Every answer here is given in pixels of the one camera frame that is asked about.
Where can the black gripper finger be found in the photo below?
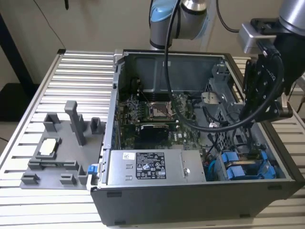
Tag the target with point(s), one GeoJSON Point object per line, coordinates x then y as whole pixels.
{"type": "Point", "coordinates": [278, 112]}
{"type": "Point", "coordinates": [253, 88]}

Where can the hard disk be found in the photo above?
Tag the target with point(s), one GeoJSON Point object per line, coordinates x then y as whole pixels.
{"type": "Point", "coordinates": [230, 157]}

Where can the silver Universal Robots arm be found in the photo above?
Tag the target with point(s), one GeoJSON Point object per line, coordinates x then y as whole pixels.
{"type": "Point", "coordinates": [162, 31]}

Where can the metal disk bay cage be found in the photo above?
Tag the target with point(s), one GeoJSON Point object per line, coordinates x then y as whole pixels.
{"type": "Point", "coordinates": [219, 112]}

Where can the blue disk carrier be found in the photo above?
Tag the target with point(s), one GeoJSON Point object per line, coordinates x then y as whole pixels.
{"type": "Point", "coordinates": [234, 172]}

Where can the green motherboard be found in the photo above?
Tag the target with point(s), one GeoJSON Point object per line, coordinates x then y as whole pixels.
{"type": "Point", "coordinates": [188, 140]}

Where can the CPU socket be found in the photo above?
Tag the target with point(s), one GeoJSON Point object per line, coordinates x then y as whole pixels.
{"type": "Point", "coordinates": [158, 114]}

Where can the black graphics card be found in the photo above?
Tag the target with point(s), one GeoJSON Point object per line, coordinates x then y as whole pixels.
{"type": "Point", "coordinates": [152, 138]}

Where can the silver power supply unit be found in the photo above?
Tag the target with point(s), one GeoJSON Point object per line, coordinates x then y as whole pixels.
{"type": "Point", "coordinates": [171, 167]}

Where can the black open PC case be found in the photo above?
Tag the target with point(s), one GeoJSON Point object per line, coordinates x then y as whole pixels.
{"type": "Point", "coordinates": [181, 205]}

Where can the blue case latch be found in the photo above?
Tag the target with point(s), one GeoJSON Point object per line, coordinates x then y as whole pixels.
{"type": "Point", "coordinates": [92, 169]}

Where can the grey parts rack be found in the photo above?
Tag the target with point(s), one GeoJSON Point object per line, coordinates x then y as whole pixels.
{"type": "Point", "coordinates": [66, 148]}

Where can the small black antenna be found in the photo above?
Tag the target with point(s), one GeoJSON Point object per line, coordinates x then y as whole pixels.
{"type": "Point", "coordinates": [66, 4]}

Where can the silver CPU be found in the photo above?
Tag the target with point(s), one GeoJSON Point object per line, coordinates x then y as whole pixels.
{"type": "Point", "coordinates": [47, 146]}

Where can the black floor unit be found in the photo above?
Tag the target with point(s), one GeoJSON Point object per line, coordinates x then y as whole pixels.
{"type": "Point", "coordinates": [16, 102]}

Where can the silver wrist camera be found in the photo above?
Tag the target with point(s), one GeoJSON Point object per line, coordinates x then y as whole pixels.
{"type": "Point", "coordinates": [250, 38]}

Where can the black slanted post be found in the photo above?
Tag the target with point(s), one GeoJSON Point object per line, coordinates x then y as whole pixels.
{"type": "Point", "coordinates": [14, 52]}

